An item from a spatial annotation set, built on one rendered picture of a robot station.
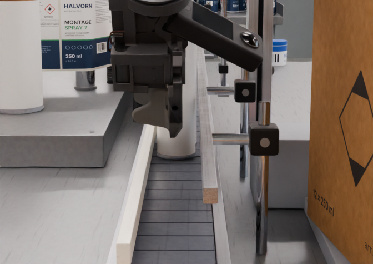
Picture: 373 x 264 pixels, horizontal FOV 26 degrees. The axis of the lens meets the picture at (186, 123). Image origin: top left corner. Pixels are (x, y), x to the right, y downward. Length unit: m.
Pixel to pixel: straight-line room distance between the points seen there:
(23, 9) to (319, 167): 0.66
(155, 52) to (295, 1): 8.17
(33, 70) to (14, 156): 0.20
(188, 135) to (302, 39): 8.05
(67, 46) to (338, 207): 0.88
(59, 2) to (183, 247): 0.91
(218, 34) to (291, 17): 8.16
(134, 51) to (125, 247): 0.28
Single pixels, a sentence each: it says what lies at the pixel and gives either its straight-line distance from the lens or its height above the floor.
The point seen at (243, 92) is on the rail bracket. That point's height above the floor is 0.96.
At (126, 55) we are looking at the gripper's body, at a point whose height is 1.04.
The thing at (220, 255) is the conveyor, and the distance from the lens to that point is 0.74.
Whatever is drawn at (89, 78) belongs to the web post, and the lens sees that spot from 1.60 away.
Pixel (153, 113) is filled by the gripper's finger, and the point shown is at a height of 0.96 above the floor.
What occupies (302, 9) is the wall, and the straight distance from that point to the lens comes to 9.05.
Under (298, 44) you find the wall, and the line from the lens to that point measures 9.08.
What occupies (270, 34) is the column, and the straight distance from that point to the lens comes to 1.48.
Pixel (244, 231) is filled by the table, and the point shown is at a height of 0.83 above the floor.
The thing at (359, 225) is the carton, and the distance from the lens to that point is 0.77.
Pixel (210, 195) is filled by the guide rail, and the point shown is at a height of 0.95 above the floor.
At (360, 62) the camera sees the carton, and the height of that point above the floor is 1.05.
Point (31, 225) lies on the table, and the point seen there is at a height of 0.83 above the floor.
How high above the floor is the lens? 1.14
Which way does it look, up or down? 12 degrees down
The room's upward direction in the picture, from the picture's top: straight up
